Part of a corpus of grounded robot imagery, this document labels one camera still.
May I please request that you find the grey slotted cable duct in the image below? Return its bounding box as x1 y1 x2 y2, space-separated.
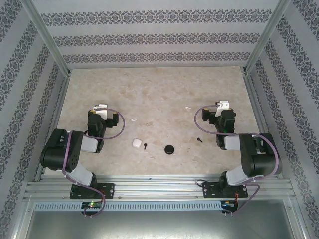
33 200 223 212

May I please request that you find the aluminium frame post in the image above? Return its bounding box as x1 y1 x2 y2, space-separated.
245 0 291 74
21 0 72 75

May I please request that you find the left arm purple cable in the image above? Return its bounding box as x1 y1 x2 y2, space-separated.
62 106 126 216

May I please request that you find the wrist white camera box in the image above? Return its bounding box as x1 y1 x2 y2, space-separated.
215 100 230 112
93 104 110 118

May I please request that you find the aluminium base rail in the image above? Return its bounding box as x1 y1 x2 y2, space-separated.
24 174 293 200

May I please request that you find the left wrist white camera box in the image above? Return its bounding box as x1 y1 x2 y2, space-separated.
93 104 110 118

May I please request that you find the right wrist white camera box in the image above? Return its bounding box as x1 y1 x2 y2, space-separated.
215 100 230 112

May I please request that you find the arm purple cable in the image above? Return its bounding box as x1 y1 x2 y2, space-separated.
194 104 279 216
62 106 126 216

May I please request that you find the aluminium side rail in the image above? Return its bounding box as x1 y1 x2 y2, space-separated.
243 72 284 180
33 73 73 182

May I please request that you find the steel sheet panel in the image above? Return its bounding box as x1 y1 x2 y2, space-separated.
14 196 307 239

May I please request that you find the small controller circuit board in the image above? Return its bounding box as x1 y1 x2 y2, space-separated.
81 201 104 210
221 200 239 209

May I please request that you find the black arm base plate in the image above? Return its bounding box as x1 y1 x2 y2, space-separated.
202 181 249 199
69 183 116 200

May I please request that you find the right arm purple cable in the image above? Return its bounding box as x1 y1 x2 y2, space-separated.
194 104 279 216

